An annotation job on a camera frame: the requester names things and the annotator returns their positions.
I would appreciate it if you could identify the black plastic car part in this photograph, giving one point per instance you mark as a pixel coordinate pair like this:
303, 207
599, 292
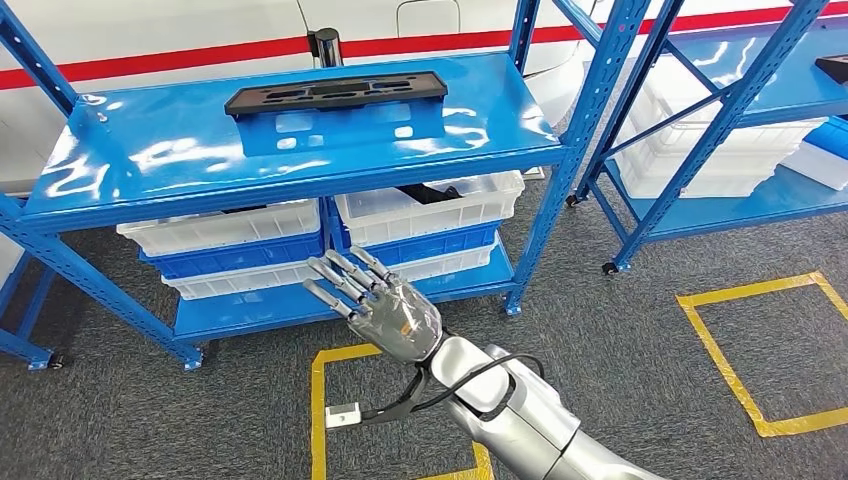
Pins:
242, 210
430, 194
835, 68
434, 85

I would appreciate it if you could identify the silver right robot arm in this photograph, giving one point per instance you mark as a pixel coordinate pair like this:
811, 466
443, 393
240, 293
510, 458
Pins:
530, 424

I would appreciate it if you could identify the black rack caster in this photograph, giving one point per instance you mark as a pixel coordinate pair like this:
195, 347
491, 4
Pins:
56, 361
609, 268
573, 201

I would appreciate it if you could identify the red barrier belt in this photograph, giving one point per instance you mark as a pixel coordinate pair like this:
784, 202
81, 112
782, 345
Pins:
464, 40
166, 60

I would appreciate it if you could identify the yellow floor tape square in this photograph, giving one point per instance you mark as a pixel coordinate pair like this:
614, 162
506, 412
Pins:
723, 364
318, 424

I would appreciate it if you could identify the white stacked plastic crates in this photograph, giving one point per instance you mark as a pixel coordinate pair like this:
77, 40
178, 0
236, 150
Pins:
702, 172

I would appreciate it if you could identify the white car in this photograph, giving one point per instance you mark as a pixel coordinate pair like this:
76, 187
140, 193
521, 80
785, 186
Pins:
166, 33

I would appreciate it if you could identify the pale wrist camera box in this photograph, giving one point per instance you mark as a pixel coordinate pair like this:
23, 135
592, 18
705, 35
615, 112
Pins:
342, 416

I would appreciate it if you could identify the chrome stanchion post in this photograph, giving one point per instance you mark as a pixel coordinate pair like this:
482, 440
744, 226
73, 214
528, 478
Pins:
328, 50

